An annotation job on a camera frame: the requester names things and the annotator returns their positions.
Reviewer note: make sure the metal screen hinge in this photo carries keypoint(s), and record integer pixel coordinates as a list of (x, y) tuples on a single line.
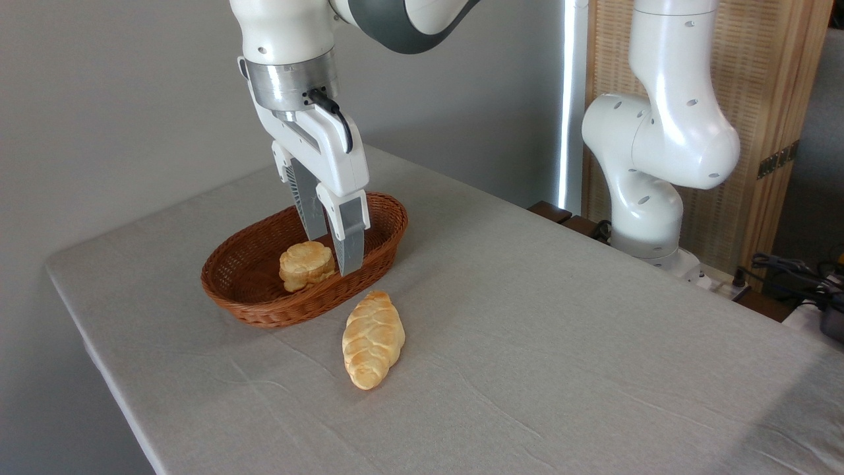
[(778, 159)]

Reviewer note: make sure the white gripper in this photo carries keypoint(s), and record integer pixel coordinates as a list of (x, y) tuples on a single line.
[(330, 148)]

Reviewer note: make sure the grey tablecloth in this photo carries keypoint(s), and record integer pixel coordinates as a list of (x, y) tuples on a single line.
[(527, 363)]

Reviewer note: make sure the round scalloped bread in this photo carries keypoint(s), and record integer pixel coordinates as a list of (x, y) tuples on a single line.
[(304, 264)]

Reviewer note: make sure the brown oval wicker basket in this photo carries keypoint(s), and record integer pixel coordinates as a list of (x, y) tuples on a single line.
[(257, 307)]

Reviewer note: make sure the long braided bread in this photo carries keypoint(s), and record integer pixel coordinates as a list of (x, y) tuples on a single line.
[(372, 340)]

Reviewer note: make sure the white vertical light strip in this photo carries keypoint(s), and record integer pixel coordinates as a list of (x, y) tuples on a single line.
[(572, 99)]

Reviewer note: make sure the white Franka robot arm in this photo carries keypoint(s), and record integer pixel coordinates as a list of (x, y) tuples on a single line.
[(672, 132)]

